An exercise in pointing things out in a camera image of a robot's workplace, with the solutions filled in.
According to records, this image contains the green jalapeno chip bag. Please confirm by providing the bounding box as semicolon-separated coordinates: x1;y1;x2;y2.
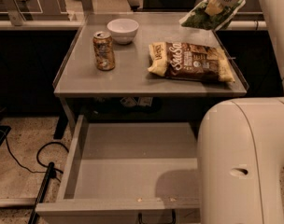
179;0;246;31

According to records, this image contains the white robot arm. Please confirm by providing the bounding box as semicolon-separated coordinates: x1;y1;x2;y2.
197;0;284;224

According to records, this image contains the brown yellow chip bag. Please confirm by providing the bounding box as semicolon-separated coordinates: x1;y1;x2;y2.
148;42;234;82

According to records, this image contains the grey counter cabinet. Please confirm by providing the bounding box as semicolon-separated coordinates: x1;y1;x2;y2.
54;12;248;126

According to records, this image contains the grey open drawer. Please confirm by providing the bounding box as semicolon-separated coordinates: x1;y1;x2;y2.
36;116;201;224

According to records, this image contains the white ceramic bowl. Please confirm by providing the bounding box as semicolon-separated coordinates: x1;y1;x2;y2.
106;19;139;45

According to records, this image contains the orange soda can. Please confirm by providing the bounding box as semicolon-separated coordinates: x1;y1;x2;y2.
92;31;115;71

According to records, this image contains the black floor bar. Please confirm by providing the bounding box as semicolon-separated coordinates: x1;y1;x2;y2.
27;162;55;224

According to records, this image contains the grey side counter rail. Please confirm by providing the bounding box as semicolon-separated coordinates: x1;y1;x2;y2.
0;13;85;31

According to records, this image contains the black drawer handle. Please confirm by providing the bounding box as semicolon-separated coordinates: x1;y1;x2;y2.
137;212;177;224

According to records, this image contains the black floor cable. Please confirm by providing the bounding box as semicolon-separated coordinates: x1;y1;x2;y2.
5;135;70;182

